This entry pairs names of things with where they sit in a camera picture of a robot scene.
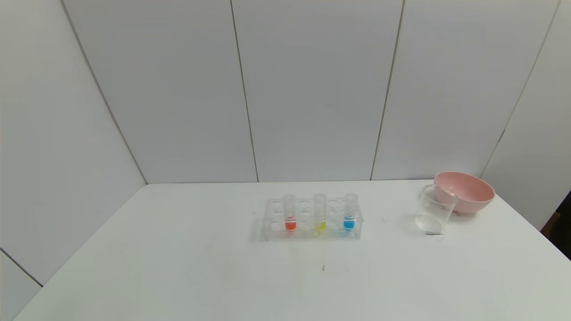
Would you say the test tube with red pigment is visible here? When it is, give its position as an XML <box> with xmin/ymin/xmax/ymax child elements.
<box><xmin>283</xmin><ymin>194</ymin><xmax>297</xmax><ymax>232</ymax></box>

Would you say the test tube with yellow pigment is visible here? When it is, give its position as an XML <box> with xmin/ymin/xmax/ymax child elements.
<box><xmin>314</xmin><ymin>193</ymin><xmax>327</xmax><ymax>232</ymax></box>

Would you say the clear plastic test tube rack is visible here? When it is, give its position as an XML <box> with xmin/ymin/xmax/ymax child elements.
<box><xmin>260</xmin><ymin>196</ymin><xmax>364</xmax><ymax>242</ymax></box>

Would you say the test tube with blue pigment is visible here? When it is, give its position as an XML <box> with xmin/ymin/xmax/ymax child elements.
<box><xmin>344</xmin><ymin>193</ymin><xmax>360</xmax><ymax>231</ymax></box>

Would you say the clear plastic beaker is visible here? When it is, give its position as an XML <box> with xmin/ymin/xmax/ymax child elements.
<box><xmin>415</xmin><ymin>184</ymin><xmax>459</xmax><ymax>235</ymax></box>

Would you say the pink bowl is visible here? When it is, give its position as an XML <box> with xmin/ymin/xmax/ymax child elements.
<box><xmin>434</xmin><ymin>172</ymin><xmax>496</xmax><ymax>214</ymax></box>

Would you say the dark furniture piece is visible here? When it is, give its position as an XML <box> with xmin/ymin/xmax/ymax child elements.
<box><xmin>541</xmin><ymin>191</ymin><xmax>571</xmax><ymax>260</ymax></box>

